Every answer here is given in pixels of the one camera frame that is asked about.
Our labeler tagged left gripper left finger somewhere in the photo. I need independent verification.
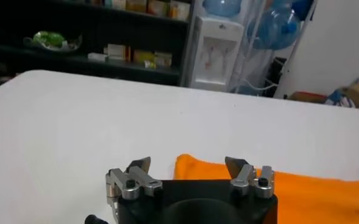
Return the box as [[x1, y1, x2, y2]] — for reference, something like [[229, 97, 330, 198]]
[[105, 156, 164, 208]]

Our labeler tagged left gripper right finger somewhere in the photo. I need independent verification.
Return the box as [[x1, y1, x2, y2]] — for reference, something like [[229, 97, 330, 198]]
[[224, 156, 275, 200]]

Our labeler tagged orange t-shirt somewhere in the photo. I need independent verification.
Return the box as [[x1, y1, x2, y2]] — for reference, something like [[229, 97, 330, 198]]
[[173, 144, 359, 224]]

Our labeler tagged white metal jug rack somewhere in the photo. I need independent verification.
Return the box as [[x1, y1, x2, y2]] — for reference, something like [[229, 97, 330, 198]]
[[227, 0, 319, 99]]

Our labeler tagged black stand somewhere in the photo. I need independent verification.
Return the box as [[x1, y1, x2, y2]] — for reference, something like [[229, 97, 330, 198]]
[[266, 57, 286, 98]]

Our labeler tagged white water dispenser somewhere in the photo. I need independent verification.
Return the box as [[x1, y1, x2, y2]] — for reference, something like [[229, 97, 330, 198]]
[[188, 15, 245, 91]]

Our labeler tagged blue white bag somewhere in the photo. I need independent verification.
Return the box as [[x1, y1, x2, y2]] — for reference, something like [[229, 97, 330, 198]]
[[325, 87, 357, 108]]

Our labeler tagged beige green medicine box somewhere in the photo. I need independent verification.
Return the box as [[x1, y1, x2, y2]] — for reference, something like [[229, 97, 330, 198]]
[[154, 51, 173, 68]]

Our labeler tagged yellow green medicine box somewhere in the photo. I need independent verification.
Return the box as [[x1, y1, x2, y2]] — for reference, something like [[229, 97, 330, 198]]
[[132, 50, 155, 65]]

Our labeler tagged flat white box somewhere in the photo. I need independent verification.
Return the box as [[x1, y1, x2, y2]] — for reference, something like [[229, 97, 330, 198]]
[[87, 52, 108, 62]]

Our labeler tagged white box with red stripe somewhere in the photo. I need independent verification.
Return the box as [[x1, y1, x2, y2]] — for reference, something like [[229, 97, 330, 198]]
[[107, 43, 132, 61]]

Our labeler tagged black shelving unit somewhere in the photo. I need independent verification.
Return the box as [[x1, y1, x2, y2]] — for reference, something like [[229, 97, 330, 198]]
[[0, 0, 197, 94]]

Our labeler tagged glass bowl with green contents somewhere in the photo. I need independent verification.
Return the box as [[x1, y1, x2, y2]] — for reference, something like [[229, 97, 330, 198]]
[[23, 30, 84, 52]]

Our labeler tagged blue water jug with label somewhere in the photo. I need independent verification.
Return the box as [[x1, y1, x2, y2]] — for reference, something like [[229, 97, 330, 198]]
[[202, 0, 243, 18]]

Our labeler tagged red white medicine box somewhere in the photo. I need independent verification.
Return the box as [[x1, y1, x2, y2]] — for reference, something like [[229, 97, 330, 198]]
[[147, 0, 168, 16]]

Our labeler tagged yellow orange medicine box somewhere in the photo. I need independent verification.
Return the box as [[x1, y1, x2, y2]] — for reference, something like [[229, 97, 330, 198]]
[[126, 0, 148, 13]]

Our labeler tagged orange white medicine box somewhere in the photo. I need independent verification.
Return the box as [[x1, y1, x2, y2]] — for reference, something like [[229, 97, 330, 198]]
[[168, 0, 182, 19]]

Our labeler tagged white dispenser hose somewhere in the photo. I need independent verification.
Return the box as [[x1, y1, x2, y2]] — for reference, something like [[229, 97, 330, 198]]
[[240, 78, 277, 92]]

